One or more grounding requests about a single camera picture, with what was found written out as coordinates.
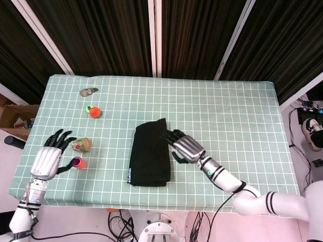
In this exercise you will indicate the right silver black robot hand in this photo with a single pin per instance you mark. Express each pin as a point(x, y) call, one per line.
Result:
point(188, 148)

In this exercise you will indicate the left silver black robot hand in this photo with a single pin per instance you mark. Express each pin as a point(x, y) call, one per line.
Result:
point(46, 158)

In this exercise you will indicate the black T-shirt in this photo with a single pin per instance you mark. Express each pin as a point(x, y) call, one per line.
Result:
point(151, 156)

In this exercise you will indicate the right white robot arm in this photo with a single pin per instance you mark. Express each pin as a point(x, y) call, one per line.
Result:
point(252, 191)

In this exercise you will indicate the small red round toy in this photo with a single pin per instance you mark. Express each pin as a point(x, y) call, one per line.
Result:
point(79, 163)

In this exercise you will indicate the black foam cylinder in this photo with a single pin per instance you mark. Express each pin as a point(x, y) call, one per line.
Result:
point(13, 142)

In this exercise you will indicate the green paper cup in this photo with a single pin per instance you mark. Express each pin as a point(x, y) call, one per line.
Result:
point(81, 144)

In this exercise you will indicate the green white checked tablecloth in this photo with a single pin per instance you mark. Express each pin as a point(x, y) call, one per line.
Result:
point(227, 113)

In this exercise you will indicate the brown cardboard box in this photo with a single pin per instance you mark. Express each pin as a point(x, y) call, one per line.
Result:
point(15, 113)

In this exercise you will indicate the red ball in green shell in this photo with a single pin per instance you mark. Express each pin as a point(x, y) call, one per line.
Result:
point(95, 112)

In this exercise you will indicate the dark brown pleated curtain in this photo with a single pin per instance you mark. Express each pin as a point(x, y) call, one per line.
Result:
point(290, 37)
point(101, 37)
point(196, 37)
point(20, 50)

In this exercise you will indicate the black white sneaker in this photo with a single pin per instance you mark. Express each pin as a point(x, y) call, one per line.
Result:
point(313, 133)

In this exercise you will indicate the black electronic device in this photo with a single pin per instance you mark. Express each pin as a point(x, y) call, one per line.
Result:
point(309, 112)

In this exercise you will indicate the white frame bar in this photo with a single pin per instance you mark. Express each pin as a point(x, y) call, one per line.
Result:
point(302, 90)
point(12, 93)

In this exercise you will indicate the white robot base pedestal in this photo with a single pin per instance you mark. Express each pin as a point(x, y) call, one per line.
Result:
point(161, 229)

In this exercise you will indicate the white upright frame post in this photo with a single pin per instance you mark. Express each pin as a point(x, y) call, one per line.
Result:
point(158, 37)
point(151, 37)

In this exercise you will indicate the white slanted frame post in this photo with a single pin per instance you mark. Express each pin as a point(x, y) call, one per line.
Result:
point(234, 37)
point(44, 37)

